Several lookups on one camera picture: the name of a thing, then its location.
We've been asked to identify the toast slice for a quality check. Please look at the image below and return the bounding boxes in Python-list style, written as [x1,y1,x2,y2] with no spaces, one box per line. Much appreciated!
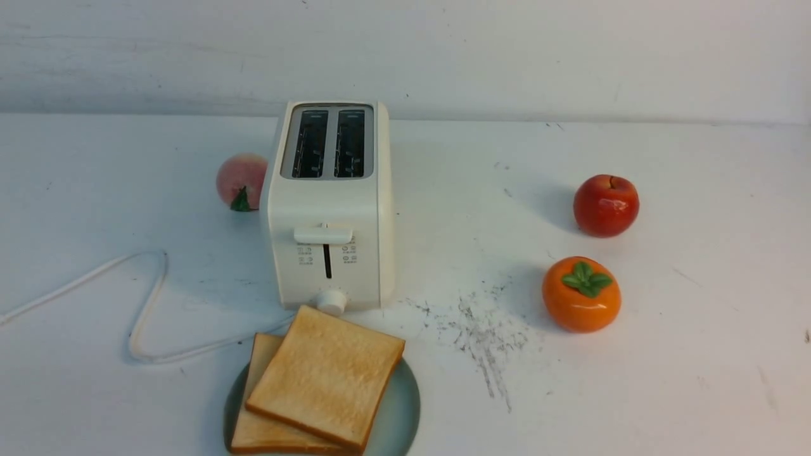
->
[246,306,406,454]
[226,334,352,455]

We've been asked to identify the white two-slot toaster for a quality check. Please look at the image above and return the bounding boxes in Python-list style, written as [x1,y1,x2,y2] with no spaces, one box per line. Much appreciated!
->
[260,101,396,315]

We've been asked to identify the pink toy peach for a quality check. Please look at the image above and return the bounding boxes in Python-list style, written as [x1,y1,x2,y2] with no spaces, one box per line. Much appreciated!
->
[215,153,267,212]

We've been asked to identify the orange toy persimmon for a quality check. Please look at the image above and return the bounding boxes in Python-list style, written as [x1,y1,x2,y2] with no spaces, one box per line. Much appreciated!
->
[541,256,623,334]

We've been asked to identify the light green round plate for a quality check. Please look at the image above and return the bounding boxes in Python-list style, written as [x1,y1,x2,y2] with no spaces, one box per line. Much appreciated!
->
[222,360,421,455]

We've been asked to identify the red toy apple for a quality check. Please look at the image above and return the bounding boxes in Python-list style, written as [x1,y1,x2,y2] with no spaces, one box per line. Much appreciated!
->
[573,174,640,238]

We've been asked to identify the white toaster power cable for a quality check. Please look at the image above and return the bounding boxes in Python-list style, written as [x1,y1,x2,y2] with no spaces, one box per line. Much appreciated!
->
[0,249,316,365]

